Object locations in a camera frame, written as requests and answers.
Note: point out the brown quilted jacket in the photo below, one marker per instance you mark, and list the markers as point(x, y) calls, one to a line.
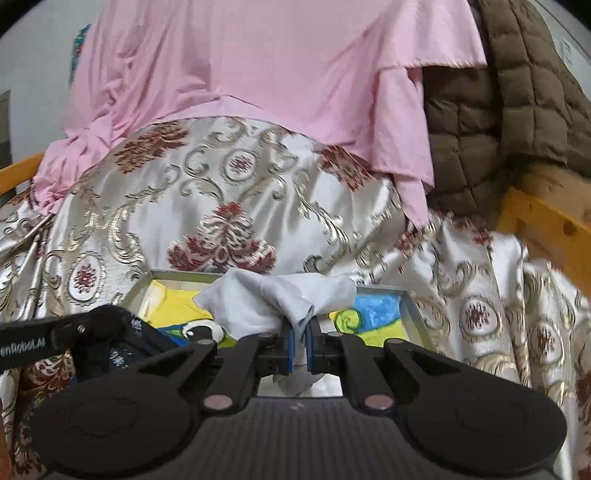
point(498, 110)

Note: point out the pink cloth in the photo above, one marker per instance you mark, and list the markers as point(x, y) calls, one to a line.
point(258, 69)

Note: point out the floral satin blanket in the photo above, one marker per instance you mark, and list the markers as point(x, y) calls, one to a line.
point(258, 198)

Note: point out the metal tray with painted bottom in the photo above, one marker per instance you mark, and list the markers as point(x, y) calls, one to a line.
point(378, 318)

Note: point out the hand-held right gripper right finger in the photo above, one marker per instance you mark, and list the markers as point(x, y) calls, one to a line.
point(313, 348)

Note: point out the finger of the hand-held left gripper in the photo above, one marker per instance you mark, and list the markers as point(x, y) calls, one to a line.
point(115, 323)

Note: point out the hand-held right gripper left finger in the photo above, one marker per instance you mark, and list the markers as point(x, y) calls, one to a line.
point(290, 350)

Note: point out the white cloth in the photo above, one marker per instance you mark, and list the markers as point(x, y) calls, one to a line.
point(268, 300)

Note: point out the teal patterned cloth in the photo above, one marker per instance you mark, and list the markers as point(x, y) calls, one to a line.
point(79, 50)

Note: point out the black printed cloth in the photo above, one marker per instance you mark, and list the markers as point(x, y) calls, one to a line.
point(134, 355)

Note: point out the orange wooden bed frame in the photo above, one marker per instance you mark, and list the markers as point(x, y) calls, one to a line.
point(549, 217)

